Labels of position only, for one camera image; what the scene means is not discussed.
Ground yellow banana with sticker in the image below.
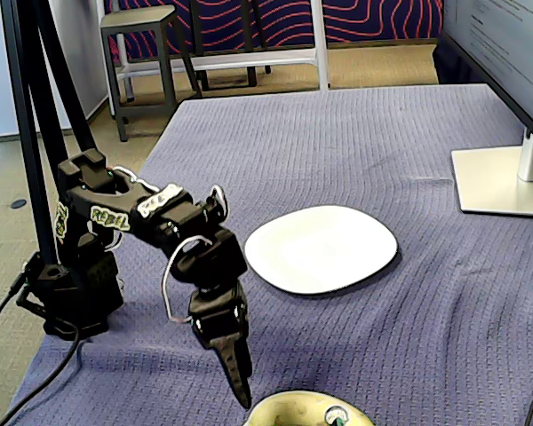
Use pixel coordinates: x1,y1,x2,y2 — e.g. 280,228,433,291
243,389,377,426

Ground white rounded square plate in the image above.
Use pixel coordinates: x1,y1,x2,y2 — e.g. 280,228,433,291
243,204,400,296

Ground purple-grey woven tablecloth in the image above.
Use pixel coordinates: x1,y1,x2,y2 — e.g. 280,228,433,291
6,83,533,426

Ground black metal furniture legs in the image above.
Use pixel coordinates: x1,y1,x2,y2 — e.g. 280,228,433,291
188,0,273,92

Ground black tripod stand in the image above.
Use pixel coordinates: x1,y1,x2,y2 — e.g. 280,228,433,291
0,0,99,267

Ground silver monitor stand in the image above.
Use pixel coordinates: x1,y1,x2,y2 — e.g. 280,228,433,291
450,127,533,218

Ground grey metal stool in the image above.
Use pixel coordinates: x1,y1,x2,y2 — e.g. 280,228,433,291
99,4,203,143

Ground blue panel with red lines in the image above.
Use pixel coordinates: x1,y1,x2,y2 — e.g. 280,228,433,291
104,0,444,62

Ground computer monitor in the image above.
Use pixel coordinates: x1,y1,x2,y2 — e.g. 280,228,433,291
439,0,533,152

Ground white gripper motor wire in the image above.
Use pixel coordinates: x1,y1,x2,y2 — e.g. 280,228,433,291
160,234,214,325

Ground white metal table frame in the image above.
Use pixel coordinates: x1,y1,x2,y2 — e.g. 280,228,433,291
113,0,330,106

